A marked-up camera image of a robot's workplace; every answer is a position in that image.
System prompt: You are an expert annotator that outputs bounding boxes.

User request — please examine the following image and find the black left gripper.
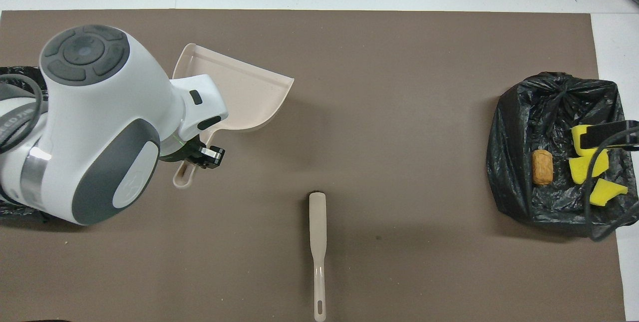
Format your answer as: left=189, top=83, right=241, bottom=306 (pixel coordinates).
left=160, top=142, right=227, bottom=171

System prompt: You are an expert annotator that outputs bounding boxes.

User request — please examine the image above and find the yellow sponge piece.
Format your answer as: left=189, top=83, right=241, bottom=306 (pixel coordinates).
left=571, top=124, right=608, bottom=157
left=589, top=178, right=629, bottom=207
left=568, top=150, right=610, bottom=185

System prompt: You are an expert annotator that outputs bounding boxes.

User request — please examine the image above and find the beige plastic dustpan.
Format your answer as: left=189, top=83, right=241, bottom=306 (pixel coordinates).
left=171, top=43, right=295, bottom=189

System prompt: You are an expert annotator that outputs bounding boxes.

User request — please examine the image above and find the orange-brown sponge lump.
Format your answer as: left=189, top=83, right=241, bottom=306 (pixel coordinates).
left=531, top=149, right=555, bottom=186

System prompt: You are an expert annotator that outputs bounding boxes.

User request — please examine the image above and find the beige hand brush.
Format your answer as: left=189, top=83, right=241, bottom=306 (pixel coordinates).
left=309, top=192, right=328, bottom=322

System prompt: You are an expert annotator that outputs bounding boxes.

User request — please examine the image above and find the black bag lined trash bin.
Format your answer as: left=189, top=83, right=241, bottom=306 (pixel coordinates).
left=487, top=71, right=639, bottom=241

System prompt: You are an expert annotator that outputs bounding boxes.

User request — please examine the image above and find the black bag bin with pink box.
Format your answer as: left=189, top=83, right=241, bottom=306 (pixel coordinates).
left=0, top=65, right=50, bottom=224

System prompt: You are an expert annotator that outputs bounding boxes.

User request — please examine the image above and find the brown table mat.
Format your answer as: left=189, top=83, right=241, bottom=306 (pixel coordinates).
left=0, top=9, right=627, bottom=322

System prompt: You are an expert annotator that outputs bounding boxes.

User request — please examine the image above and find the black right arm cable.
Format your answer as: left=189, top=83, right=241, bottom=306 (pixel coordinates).
left=583, top=127, right=639, bottom=242

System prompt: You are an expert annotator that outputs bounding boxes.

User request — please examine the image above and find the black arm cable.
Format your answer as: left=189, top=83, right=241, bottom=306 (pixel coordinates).
left=583, top=127, right=639, bottom=242
left=0, top=73, right=46, bottom=154

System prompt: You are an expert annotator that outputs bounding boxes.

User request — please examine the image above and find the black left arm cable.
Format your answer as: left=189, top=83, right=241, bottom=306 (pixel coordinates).
left=0, top=73, right=46, bottom=154

